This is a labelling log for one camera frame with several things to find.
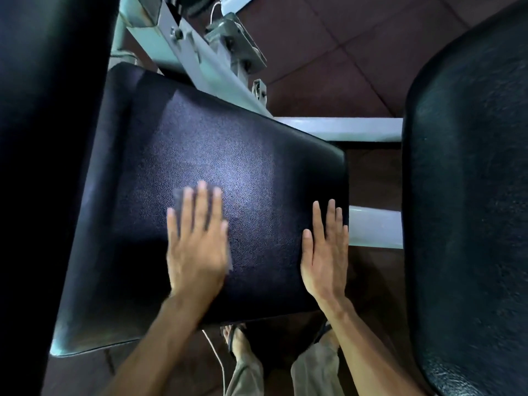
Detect person's left hand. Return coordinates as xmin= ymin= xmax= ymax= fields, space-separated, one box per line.
xmin=166 ymin=180 xmax=230 ymax=304

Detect person's right hand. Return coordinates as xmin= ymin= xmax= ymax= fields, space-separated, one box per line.
xmin=300 ymin=199 xmax=350 ymax=309

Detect grey wiping cloth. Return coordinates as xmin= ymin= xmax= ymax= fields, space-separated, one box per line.
xmin=172 ymin=186 xmax=234 ymax=273

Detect person's right forearm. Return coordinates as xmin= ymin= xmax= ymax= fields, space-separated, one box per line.
xmin=318 ymin=298 xmax=431 ymax=396

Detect person's left forearm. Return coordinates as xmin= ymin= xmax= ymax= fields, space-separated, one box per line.
xmin=98 ymin=293 xmax=208 ymax=396

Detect black padded bench seat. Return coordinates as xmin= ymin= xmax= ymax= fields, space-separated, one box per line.
xmin=49 ymin=62 xmax=350 ymax=358

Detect person's right sandalled foot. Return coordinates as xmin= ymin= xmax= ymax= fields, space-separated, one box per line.
xmin=314 ymin=321 xmax=336 ymax=345

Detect person's sandalled foot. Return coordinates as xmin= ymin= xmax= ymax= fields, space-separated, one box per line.
xmin=314 ymin=321 xmax=336 ymax=345
xmin=220 ymin=323 xmax=251 ymax=364

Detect person's left sandalled foot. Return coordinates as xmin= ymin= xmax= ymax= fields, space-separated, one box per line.
xmin=220 ymin=323 xmax=251 ymax=364

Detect person's beige trousers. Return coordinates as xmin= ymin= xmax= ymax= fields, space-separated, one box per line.
xmin=224 ymin=333 xmax=346 ymax=396

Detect rounded black textured pad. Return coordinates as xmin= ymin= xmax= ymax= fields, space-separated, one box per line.
xmin=401 ymin=0 xmax=528 ymax=396

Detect tall black upright pad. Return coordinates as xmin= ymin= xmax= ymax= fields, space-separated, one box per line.
xmin=0 ymin=0 xmax=121 ymax=396

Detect white cable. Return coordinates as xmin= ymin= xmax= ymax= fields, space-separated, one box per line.
xmin=201 ymin=329 xmax=228 ymax=396

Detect grey metal machine frame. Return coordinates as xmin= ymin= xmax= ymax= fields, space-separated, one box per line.
xmin=108 ymin=0 xmax=404 ymax=249

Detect grey metal bracket plate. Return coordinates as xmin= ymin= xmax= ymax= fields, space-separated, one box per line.
xmin=203 ymin=12 xmax=268 ymax=75

